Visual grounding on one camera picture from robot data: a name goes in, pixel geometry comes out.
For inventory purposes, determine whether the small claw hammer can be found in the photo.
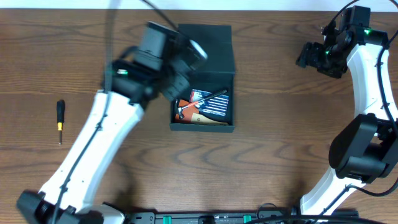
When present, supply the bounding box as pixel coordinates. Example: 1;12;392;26
177;90;227;119

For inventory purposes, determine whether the blue precision screwdriver set case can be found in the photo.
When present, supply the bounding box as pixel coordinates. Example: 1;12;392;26
189;89;229;116

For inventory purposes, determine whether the black yellow screwdriver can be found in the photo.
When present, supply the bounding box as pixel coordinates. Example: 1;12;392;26
57;100;65;146

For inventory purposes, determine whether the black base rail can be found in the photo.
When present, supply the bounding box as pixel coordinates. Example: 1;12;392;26
124;210;360;224

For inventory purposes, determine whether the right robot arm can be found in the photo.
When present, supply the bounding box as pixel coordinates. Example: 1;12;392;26
296;1;397;222

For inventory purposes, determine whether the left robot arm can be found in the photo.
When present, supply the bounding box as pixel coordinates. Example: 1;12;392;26
17;55;205;223

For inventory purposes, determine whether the dark green box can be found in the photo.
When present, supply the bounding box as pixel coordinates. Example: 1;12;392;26
170;24;236;133

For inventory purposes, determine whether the orange scraper wooden handle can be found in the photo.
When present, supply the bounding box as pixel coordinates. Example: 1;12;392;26
175;100;228;126

